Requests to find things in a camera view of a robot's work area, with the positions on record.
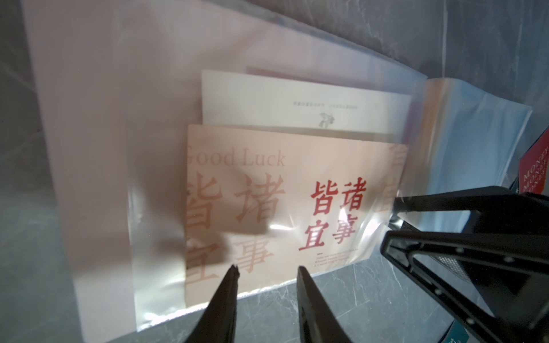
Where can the cream card red characters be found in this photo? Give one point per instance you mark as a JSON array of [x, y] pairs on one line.
[[269, 202]]

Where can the green card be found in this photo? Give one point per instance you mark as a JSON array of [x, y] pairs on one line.
[[456, 333]]

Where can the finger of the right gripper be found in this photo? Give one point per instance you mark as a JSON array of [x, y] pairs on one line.
[[509, 271], [493, 210]]

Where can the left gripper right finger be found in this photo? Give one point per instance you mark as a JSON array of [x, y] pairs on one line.
[[317, 322]]

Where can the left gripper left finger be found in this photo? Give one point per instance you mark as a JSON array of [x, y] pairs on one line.
[[218, 322]]

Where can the pink photo album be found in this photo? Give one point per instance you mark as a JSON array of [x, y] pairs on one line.
[[185, 137]]

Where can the red money card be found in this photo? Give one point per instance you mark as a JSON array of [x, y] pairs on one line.
[[533, 167]]

